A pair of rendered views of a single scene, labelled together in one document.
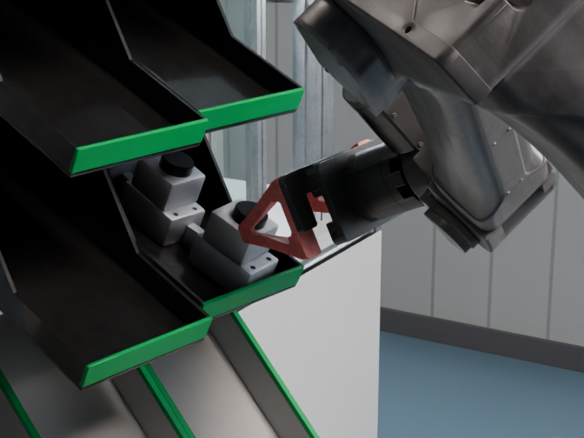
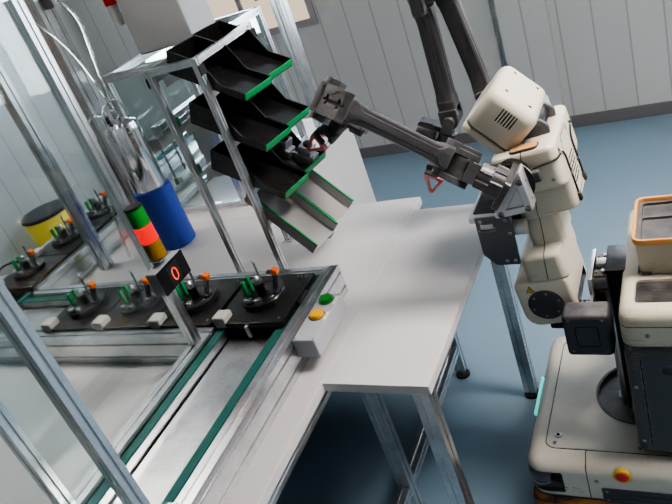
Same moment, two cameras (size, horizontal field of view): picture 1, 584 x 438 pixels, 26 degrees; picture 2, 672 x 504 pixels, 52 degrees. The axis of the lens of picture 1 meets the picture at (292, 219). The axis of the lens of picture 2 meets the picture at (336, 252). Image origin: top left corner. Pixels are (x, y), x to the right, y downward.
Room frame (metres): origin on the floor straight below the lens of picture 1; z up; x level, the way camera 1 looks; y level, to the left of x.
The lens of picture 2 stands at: (-1.10, -0.01, 1.97)
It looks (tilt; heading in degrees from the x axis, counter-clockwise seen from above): 28 degrees down; 2
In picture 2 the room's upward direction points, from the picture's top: 21 degrees counter-clockwise
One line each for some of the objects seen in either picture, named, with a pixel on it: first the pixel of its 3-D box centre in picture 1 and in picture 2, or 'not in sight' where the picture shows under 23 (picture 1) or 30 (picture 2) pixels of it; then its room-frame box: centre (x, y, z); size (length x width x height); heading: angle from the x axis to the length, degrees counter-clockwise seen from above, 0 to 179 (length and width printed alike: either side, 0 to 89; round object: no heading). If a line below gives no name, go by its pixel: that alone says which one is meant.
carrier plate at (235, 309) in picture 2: not in sight; (265, 300); (0.71, 0.31, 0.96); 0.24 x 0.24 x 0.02; 60
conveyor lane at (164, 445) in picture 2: not in sight; (218, 381); (0.46, 0.48, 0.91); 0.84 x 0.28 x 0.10; 150
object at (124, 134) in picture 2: not in sight; (130, 145); (1.62, 0.71, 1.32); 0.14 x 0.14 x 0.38
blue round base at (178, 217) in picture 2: not in sight; (165, 214); (1.62, 0.71, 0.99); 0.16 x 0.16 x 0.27
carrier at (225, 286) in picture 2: not in sight; (192, 290); (0.83, 0.53, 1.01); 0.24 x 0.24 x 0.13; 60
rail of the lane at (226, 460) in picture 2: not in sight; (275, 375); (0.39, 0.31, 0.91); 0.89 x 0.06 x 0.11; 150
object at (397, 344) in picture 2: not in sight; (364, 287); (0.78, 0.02, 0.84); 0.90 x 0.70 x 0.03; 149
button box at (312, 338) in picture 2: not in sight; (320, 323); (0.53, 0.17, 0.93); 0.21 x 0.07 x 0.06; 150
